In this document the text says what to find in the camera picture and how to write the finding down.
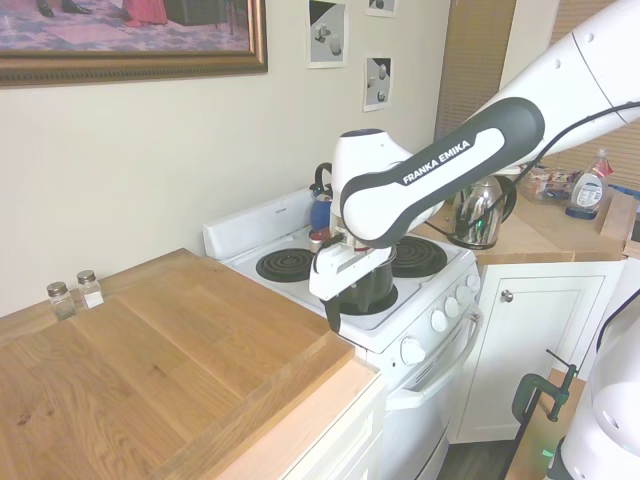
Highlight medium grey wall print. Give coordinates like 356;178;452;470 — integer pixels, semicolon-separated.
362;56;393;113

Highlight light wooden block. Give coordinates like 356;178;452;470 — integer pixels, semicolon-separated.
599;189;640;241

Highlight black coil burner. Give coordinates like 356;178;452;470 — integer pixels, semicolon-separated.
337;284;400;317
391;235;449;279
255;248;318;282

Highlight clear dish soap bottle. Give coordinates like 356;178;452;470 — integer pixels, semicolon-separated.
571;147;614;211

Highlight white cabinet door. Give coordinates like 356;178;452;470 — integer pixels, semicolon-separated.
447;262;626;444

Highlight glass salt shaker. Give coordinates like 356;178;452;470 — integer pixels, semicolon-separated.
75;269;104;309

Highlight white base cabinet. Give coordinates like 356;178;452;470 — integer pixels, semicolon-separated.
234;369;387;480

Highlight gold framed painting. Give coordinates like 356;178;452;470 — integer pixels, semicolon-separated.
0;0;270;86

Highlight green metal clamp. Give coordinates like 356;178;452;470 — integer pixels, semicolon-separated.
512;348;581;424

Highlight glass pepper shaker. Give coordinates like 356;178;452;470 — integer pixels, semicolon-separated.
46;281;77;321

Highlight large grey wall print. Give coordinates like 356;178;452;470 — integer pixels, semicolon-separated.
305;0;350;70

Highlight white oven door handle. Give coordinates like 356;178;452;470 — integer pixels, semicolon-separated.
384;304;485;412

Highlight small grey wall print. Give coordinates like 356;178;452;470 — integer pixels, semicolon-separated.
364;0;400;19

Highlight brown wooden door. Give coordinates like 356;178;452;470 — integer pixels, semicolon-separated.
433;0;517;146

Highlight brown window blind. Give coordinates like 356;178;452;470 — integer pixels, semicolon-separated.
542;0;640;194

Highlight black cooking pot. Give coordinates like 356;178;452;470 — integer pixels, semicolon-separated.
339;252;399;308

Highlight white electric stove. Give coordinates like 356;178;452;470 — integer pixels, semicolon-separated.
202;187;485;480

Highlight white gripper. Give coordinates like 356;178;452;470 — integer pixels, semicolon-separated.
308;241;397;336

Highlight clear plastic food container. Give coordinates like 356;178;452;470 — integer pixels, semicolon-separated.
518;167;576;204

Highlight large wooden cutting board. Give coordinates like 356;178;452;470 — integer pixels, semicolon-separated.
0;254;356;480

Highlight blue stovetop kettle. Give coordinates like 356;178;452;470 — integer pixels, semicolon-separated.
308;162;337;237

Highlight black cable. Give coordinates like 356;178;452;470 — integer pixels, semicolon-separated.
424;99;640;239

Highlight stainless steel electric kettle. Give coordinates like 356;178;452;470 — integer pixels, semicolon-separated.
446;174;519;250

